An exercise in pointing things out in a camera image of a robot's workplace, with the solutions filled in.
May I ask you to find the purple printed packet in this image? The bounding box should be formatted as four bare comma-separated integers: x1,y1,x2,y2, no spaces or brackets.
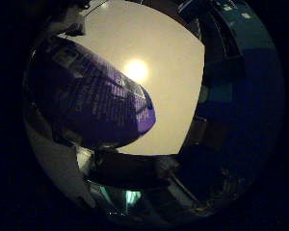
24,34,157,150

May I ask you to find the glowing teal screen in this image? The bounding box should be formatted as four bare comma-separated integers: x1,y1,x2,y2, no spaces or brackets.
99,186,143,214

